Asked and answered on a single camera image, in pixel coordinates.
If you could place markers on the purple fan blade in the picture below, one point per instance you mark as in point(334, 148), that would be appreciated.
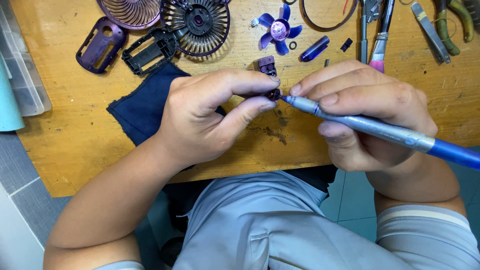
point(279, 30)

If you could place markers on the dark blue cloth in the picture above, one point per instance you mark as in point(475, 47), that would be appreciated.
point(146, 108)

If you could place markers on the small dark motor part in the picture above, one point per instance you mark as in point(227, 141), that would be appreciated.
point(273, 94)

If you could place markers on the teal roll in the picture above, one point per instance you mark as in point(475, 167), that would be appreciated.
point(8, 101)

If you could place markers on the black purple fan rear grille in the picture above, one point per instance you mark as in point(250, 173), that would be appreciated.
point(195, 26)

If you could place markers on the pink tipped brush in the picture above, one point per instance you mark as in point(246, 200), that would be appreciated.
point(381, 41)

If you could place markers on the person's right hand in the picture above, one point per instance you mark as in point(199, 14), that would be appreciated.
point(375, 112)

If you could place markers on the grey metal pliers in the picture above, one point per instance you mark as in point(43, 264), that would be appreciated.
point(365, 26)

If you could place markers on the purple fan front grille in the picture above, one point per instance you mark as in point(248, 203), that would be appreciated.
point(129, 12)

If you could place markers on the clear plastic storage box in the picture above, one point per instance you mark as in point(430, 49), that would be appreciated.
point(22, 67)

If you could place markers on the silver metal tweezers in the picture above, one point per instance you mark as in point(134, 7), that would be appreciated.
point(430, 32)

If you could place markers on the person's left hand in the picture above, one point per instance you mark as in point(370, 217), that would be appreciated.
point(195, 120)

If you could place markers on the person's grey shirt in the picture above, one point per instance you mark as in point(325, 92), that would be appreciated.
point(285, 228)

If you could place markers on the purple button panel piece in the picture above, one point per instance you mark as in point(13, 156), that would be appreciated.
point(267, 65)

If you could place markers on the small black plastic piece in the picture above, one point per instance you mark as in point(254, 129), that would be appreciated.
point(346, 44)

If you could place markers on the blue translucent cylinder cap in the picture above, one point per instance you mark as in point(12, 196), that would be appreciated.
point(314, 48)

